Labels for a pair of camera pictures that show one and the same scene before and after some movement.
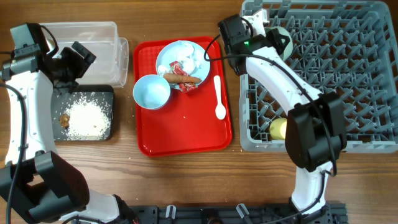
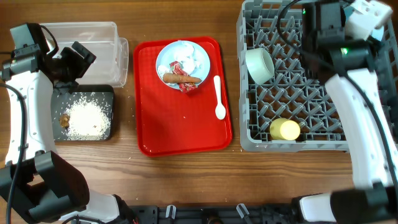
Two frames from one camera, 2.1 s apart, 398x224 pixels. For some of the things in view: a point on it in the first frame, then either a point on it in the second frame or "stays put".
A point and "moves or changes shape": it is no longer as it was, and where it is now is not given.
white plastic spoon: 220,111 stays put
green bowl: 288,49 moves or changes shape
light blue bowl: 152,91 to 377,33
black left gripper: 81,65 stays put
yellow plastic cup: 278,128 stays put
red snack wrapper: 184,87 stays put
